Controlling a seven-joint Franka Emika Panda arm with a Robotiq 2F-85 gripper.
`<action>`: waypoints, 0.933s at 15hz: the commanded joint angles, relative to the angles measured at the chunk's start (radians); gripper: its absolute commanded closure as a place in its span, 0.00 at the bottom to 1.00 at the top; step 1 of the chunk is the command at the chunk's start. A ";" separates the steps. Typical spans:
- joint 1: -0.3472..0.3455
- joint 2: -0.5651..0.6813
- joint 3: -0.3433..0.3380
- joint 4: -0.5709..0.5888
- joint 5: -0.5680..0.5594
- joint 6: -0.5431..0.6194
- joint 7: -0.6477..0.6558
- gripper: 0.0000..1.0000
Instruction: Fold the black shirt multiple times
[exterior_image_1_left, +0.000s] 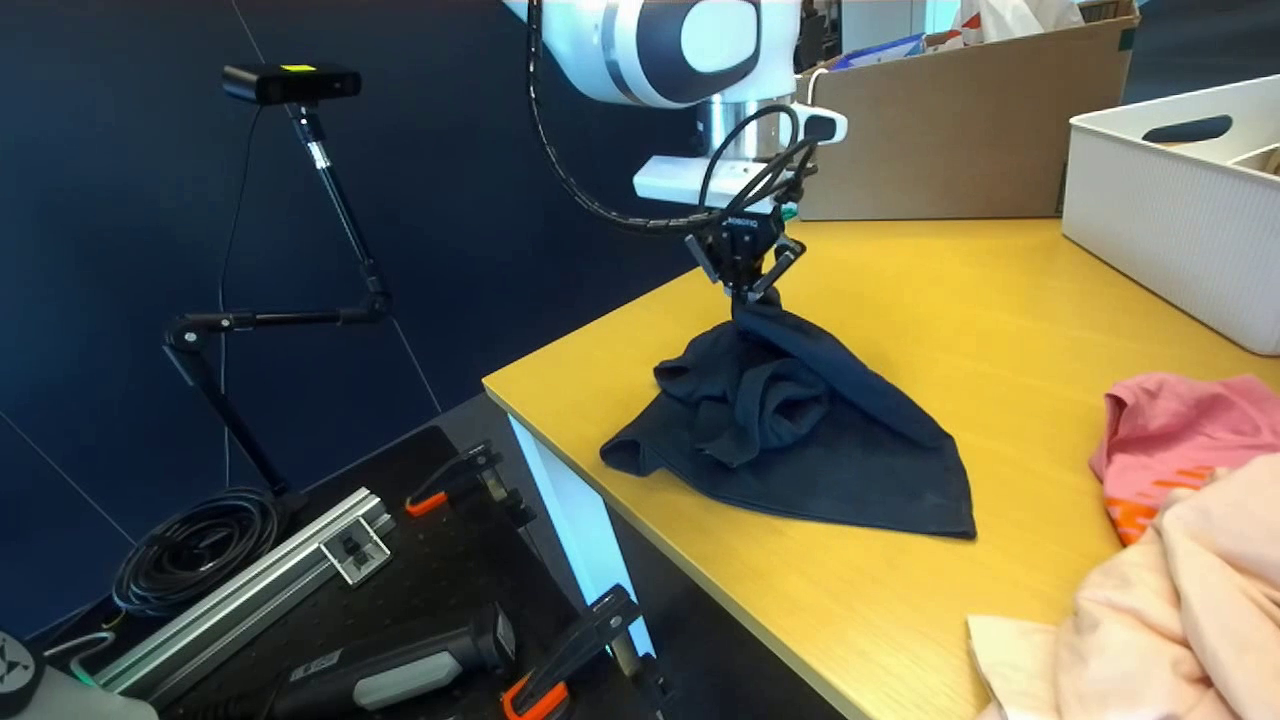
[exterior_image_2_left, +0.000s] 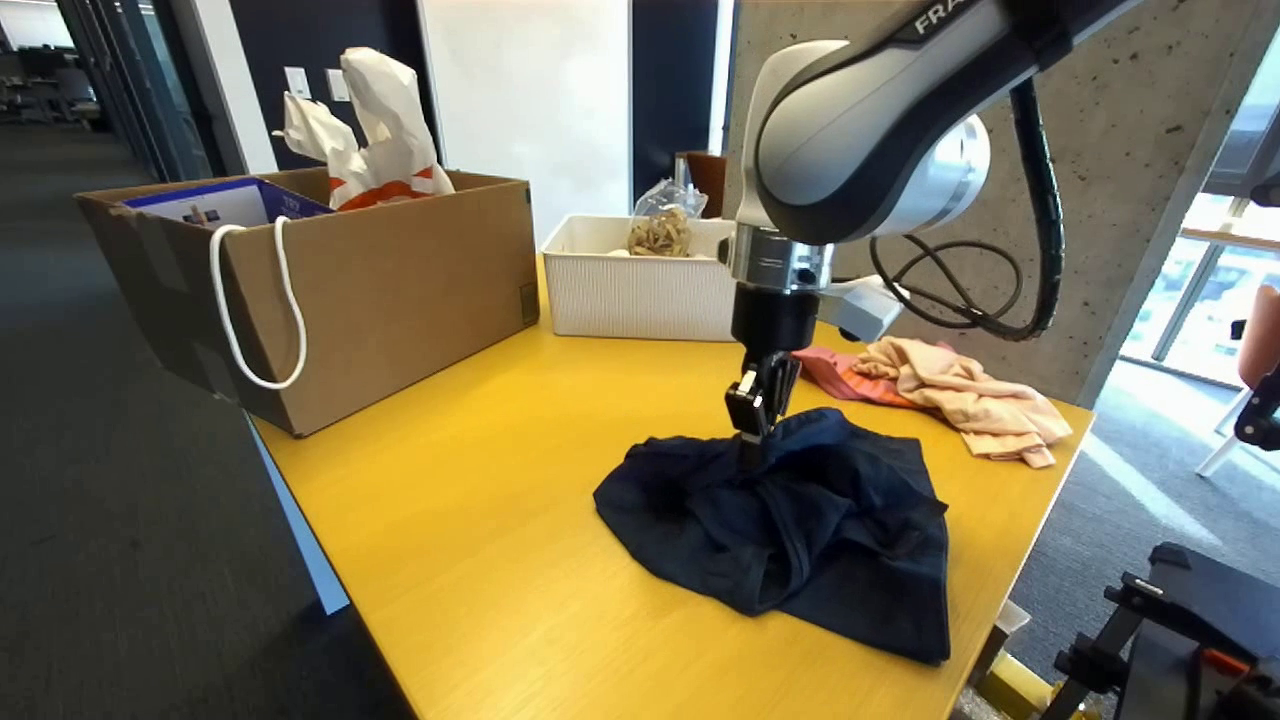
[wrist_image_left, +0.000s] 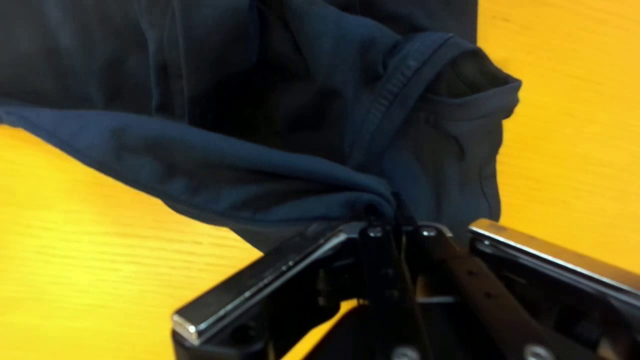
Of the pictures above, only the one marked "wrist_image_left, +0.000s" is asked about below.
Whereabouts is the black shirt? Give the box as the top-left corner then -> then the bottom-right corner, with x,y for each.
0,0 -> 524,254

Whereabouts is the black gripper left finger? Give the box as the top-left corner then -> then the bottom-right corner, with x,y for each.
169,223 -> 401,360

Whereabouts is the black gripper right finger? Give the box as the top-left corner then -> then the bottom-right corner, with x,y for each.
401,218 -> 640,360

